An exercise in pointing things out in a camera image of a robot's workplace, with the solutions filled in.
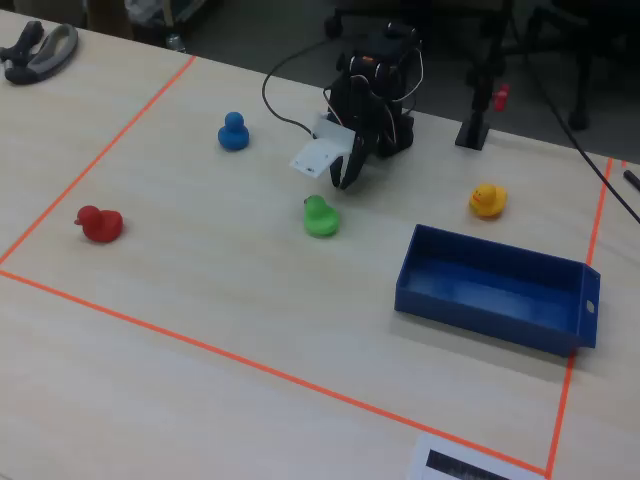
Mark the red rubber duck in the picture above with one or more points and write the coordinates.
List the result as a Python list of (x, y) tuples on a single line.
[(102, 226)]

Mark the orange tape line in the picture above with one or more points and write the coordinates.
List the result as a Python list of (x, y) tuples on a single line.
[(95, 159), (580, 310), (270, 367)]

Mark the green rubber duck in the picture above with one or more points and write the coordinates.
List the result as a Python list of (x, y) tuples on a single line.
[(320, 220)]

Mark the white printed paper sheet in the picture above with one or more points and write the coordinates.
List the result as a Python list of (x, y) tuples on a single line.
[(450, 462)]

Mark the black clamp stand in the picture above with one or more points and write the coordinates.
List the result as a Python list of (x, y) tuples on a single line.
[(477, 127)]

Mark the blue plastic box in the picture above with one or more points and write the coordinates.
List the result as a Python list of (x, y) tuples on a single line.
[(492, 295)]

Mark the blue rubber duck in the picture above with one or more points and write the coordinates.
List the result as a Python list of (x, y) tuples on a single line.
[(233, 136)]

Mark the grey black hand tool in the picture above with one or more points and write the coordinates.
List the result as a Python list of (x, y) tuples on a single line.
[(47, 55)]

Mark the black pen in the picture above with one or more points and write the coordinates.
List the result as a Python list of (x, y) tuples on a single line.
[(631, 179)]

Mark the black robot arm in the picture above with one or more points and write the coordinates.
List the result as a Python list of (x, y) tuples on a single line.
[(395, 130)]

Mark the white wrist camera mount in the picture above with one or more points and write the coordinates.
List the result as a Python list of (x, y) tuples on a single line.
[(320, 150)]

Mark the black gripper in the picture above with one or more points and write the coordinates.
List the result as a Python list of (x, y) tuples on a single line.
[(359, 146)]

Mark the yellow rubber duck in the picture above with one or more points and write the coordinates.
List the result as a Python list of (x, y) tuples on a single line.
[(489, 201)]

